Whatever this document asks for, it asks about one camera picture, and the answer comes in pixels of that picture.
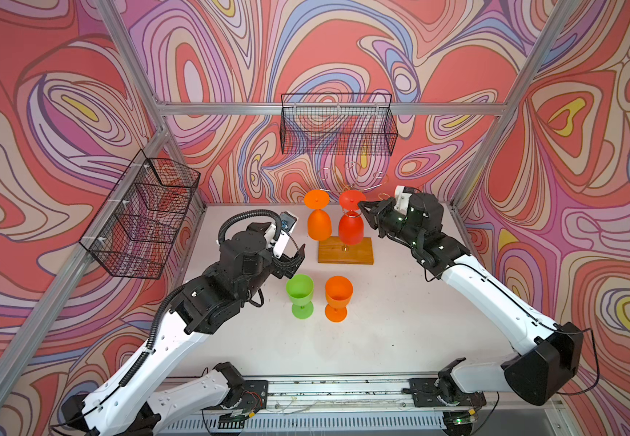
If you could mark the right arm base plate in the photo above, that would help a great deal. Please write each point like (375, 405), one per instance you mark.
(426, 393)

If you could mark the green wine glass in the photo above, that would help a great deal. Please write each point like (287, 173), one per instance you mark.
(300, 290)

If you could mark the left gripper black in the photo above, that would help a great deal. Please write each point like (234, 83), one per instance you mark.
(289, 264)

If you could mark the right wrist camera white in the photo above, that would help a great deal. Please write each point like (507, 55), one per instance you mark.
(402, 197)

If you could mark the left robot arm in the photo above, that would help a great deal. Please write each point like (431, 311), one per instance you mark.
(132, 401)

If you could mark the black wire basket left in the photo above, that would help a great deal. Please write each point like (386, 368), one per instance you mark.
(136, 239)

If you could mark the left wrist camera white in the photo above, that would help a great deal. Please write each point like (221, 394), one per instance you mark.
(278, 246)

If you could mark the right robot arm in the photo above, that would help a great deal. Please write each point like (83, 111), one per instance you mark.
(545, 354)

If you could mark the gold wire glass rack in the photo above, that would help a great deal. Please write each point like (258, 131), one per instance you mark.
(352, 176)

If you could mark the wooden rack base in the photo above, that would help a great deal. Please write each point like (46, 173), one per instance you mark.
(334, 252)

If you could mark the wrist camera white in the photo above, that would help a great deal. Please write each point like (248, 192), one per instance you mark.
(278, 246)
(402, 197)

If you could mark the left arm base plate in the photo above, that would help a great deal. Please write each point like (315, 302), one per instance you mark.
(231, 416)

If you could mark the aluminium mounting rail front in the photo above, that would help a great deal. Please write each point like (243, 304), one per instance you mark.
(375, 405)

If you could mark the black wire basket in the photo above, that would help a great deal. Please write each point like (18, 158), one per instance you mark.
(136, 239)
(337, 124)

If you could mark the orange wine glass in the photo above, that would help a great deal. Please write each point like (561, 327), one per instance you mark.
(319, 222)
(338, 291)

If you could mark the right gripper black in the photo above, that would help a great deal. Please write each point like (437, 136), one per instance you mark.
(376, 215)

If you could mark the red wine glass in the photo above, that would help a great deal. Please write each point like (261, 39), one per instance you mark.
(351, 226)

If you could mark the black wire basket back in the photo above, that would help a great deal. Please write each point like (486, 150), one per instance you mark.
(337, 124)

